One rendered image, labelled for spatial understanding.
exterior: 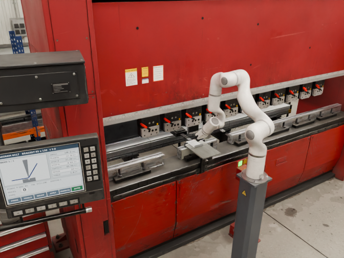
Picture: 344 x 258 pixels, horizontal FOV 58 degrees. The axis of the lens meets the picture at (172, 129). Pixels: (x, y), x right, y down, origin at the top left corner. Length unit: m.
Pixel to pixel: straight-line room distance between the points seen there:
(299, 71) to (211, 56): 1.12
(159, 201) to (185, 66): 1.11
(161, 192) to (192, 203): 0.39
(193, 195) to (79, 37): 1.66
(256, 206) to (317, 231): 1.32
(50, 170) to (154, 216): 1.35
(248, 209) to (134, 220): 0.90
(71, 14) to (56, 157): 0.75
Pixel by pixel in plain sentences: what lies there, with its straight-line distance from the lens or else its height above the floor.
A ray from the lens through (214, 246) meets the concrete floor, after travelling 3.16.
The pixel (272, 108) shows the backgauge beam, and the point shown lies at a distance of 3.67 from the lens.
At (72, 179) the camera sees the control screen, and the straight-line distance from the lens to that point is 1.57.
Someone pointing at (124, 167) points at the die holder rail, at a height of 0.96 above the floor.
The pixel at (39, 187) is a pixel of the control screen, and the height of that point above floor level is 1.38.
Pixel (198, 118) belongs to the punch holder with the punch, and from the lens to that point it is 2.59.
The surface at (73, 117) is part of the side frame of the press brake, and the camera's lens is 1.90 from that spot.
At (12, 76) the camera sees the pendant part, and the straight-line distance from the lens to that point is 1.40.
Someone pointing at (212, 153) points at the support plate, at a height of 1.00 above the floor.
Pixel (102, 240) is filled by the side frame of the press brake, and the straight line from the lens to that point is 2.46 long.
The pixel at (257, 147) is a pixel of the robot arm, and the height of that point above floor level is 1.27.
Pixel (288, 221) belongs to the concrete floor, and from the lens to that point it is 3.61.
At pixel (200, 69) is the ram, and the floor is 1.64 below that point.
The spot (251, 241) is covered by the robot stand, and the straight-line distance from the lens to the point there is 2.59.
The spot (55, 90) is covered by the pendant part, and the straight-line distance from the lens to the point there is 1.41.
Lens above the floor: 2.23
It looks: 25 degrees down
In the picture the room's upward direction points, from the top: straight up
